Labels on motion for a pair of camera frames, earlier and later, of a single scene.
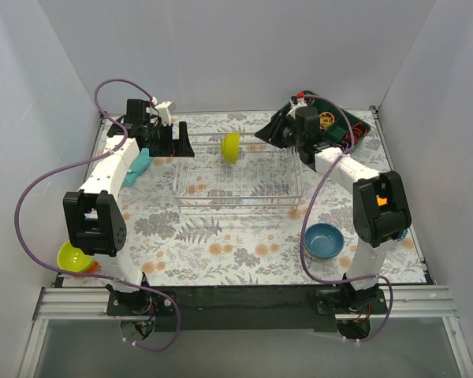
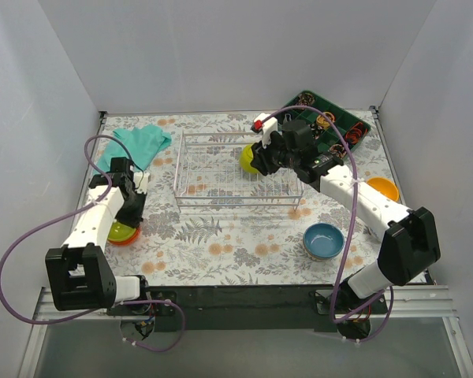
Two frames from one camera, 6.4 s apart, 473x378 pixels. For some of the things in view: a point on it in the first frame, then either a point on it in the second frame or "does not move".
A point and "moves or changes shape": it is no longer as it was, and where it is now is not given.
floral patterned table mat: x=240 y=211 does not move
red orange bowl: x=94 y=267 moves or changes shape
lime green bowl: x=230 y=147 -> x=245 y=160
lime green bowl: x=72 y=259 moves or changes shape
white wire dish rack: x=265 y=175 does not move
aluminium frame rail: x=406 y=302 does not move
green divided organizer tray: x=337 y=125 does not move
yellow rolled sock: x=325 y=120 does not move
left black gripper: x=173 y=138 -> x=130 y=216
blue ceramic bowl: x=323 y=241 does not move
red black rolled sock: x=359 y=131 does not move
